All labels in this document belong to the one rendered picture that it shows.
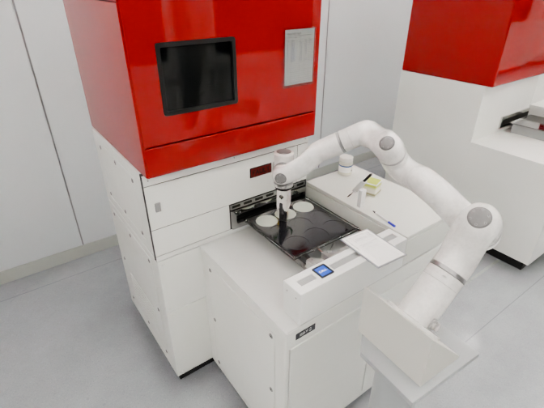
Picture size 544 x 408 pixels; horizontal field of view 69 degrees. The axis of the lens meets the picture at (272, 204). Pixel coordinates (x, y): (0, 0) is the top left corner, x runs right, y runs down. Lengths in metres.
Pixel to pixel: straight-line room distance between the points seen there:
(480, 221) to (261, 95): 0.92
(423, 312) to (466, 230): 0.28
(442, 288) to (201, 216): 0.99
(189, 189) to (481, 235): 1.06
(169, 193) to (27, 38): 1.56
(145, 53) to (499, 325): 2.48
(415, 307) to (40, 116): 2.46
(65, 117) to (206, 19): 1.70
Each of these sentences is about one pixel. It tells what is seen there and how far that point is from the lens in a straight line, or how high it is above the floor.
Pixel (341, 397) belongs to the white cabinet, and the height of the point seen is 0.19.
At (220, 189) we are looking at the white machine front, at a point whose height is 1.06.
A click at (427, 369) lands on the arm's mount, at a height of 0.89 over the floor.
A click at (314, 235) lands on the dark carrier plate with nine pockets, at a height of 0.90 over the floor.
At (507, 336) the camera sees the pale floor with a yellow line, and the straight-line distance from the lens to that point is 2.86.
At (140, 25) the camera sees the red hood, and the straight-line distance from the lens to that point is 1.39.
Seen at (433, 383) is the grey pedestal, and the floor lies 0.82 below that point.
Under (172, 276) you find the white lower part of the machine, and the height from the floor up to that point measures 0.72.
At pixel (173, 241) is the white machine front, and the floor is 0.89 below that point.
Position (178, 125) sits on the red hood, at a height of 1.40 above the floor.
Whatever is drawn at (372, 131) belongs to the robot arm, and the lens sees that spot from 1.55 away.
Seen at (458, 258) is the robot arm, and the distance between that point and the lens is 1.33.
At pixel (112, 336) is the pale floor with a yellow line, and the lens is 2.67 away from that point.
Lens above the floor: 1.86
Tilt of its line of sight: 30 degrees down
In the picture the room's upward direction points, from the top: straight up
